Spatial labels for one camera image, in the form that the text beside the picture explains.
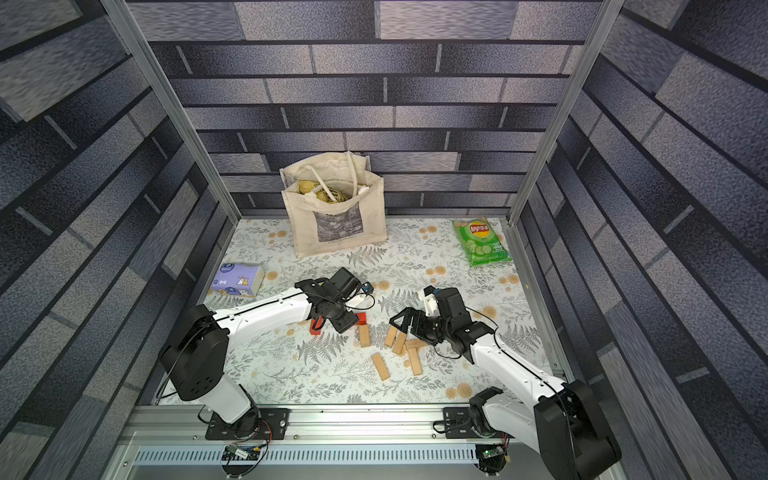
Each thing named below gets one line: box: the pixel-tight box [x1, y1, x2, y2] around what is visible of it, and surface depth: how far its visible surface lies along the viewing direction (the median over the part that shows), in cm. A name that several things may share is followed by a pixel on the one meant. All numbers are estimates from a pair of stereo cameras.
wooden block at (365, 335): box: [359, 324, 371, 348], surface depth 89 cm
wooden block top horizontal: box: [404, 339, 428, 349], surface depth 87 cm
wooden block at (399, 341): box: [394, 330, 407, 354], surface depth 89 cm
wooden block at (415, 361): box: [408, 347, 423, 376], surface depth 85 cm
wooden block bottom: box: [372, 352, 391, 381], surface depth 85 cm
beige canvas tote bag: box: [279, 151, 388, 259], surface depth 100 cm
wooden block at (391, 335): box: [385, 325, 398, 347], surface depth 89 cm
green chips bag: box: [452, 217, 512, 267], surface depth 106 cm
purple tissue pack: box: [212, 263, 265, 297], surface depth 97 cm
